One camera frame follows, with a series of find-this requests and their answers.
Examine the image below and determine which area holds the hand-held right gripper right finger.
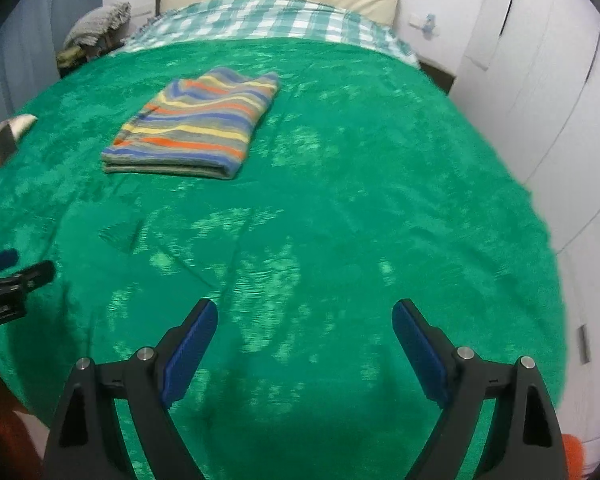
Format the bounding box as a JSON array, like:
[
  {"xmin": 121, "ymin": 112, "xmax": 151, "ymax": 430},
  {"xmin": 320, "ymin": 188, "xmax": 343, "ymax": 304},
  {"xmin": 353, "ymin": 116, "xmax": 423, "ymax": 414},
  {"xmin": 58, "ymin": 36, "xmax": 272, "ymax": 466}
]
[{"xmin": 391, "ymin": 298, "xmax": 569, "ymax": 480}]

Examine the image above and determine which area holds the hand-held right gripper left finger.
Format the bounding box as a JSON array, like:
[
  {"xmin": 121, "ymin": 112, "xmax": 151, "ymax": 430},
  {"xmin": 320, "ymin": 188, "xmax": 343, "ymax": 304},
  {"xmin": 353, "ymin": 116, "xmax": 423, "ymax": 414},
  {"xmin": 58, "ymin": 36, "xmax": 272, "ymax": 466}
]
[{"xmin": 41, "ymin": 298, "xmax": 219, "ymax": 480}]

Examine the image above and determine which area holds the striped knit sweater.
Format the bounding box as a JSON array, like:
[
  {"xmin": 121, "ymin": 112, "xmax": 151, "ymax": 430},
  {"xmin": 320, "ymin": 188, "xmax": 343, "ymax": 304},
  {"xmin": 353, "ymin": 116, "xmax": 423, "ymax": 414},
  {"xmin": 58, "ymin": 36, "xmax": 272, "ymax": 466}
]
[{"xmin": 101, "ymin": 66, "xmax": 281, "ymax": 181}]

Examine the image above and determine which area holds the person's red orange clothing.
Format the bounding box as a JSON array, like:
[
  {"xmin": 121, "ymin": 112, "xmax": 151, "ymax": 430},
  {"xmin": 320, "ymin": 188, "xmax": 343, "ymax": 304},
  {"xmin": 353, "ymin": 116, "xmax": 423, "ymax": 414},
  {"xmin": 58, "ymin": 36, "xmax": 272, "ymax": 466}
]
[{"xmin": 0, "ymin": 335, "xmax": 46, "ymax": 480}]

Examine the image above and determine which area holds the green fuzzy blanket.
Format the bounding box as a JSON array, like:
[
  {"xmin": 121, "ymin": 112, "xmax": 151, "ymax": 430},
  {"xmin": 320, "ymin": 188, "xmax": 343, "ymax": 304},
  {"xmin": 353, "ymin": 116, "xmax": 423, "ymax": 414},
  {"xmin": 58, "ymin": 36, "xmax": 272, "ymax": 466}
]
[{"xmin": 0, "ymin": 37, "xmax": 568, "ymax": 480}]

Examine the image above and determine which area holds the grey curtain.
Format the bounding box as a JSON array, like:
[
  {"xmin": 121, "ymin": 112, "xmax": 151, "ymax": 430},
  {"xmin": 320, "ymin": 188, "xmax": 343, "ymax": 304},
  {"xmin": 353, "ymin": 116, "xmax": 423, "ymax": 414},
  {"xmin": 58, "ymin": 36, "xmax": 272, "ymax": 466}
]
[{"xmin": 0, "ymin": 0, "xmax": 106, "ymax": 128}]

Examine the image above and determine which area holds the grey fuzzy cloth pile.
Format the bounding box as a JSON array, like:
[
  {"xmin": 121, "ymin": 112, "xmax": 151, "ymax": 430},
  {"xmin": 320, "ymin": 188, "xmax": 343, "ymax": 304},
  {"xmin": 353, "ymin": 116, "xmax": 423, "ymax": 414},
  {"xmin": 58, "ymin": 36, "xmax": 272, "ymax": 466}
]
[{"xmin": 57, "ymin": 2, "xmax": 132, "ymax": 66}]

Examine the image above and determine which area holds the dark wooden nightstand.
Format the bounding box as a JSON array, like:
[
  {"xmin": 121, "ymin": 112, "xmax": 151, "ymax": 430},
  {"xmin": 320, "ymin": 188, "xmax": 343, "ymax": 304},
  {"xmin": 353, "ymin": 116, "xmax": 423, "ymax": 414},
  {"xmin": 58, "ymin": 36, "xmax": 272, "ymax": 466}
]
[{"xmin": 417, "ymin": 57, "xmax": 456, "ymax": 96}]

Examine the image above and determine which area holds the white wardrobe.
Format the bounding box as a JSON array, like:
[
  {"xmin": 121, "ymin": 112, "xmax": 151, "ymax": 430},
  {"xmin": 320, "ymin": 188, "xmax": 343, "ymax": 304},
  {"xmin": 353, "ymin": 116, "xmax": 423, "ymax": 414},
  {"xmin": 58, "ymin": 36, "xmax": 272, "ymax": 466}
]
[{"xmin": 450, "ymin": 0, "xmax": 600, "ymax": 461}]

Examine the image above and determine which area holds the green white checked bedsheet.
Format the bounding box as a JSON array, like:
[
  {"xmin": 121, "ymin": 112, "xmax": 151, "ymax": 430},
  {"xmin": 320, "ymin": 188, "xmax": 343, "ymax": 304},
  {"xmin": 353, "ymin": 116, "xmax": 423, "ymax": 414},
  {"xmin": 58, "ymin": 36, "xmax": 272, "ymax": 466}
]
[{"xmin": 109, "ymin": 0, "xmax": 421, "ymax": 68}]

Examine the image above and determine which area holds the blue wall fitting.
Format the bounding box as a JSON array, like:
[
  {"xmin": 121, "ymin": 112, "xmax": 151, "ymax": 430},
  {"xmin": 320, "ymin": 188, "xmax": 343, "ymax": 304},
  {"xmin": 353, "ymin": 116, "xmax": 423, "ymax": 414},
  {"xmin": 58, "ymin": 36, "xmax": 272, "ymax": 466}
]
[{"xmin": 409, "ymin": 11, "xmax": 439, "ymax": 39}]

